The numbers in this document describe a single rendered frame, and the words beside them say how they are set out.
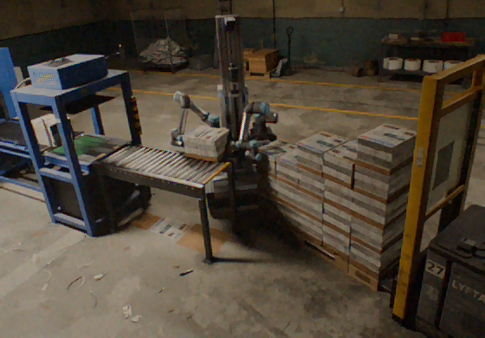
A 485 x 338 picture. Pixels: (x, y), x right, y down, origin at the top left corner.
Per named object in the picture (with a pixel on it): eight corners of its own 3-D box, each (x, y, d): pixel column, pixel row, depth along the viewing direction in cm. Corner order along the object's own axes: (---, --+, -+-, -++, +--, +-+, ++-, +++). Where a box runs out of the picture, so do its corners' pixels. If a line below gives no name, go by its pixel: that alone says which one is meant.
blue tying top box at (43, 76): (109, 74, 411) (105, 55, 402) (61, 89, 364) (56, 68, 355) (80, 72, 431) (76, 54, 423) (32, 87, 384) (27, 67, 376)
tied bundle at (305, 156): (324, 153, 367) (324, 130, 357) (350, 163, 346) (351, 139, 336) (296, 166, 346) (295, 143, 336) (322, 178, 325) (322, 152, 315)
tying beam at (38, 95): (130, 80, 423) (128, 70, 419) (57, 107, 349) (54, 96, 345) (87, 76, 454) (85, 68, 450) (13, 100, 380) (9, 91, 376)
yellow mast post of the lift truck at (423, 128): (398, 306, 289) (430, 74, 216) (410, 313, 283) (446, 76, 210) (391, 312, 284) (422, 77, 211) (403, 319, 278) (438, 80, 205)
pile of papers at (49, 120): (75, 137, 458) (70, 116, 447) (54, 147, 435) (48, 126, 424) (55, 133, 475) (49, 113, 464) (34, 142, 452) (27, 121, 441)
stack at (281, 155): (283, 205, 442) (281, 137, 407) (373, 253, 358) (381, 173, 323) (258, 219, 420) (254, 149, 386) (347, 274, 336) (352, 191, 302)
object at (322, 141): (322, 132, 355) (322, 131, 355) (349, 139, 335) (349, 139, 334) (294, 144, 335) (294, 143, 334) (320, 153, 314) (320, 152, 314)
